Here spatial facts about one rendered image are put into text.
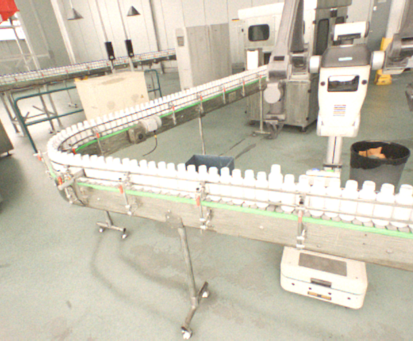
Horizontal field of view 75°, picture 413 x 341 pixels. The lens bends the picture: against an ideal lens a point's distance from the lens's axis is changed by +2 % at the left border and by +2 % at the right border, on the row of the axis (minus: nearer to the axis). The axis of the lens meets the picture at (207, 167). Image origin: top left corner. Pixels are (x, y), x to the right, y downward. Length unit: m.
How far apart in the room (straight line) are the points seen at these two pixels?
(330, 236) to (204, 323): 1.16
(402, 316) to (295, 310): 0.65
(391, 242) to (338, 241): 0.18
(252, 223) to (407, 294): 1.43
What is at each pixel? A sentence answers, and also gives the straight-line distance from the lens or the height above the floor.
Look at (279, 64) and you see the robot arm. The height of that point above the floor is 1.61.
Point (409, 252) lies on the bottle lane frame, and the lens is 1.31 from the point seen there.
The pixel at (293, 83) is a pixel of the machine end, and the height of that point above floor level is 0.83.
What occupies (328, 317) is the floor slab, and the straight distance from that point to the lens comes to 2.16.
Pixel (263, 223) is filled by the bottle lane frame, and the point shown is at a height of 0.93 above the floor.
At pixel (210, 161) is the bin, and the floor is 0.90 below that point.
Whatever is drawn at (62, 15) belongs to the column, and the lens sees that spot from 11.83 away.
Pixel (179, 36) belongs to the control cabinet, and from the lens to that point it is 7.24.
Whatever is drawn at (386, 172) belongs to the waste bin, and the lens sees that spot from 2.75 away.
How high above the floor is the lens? 1.74
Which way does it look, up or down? 27 degrees down
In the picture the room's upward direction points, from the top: 7 degrees counter-clockwise
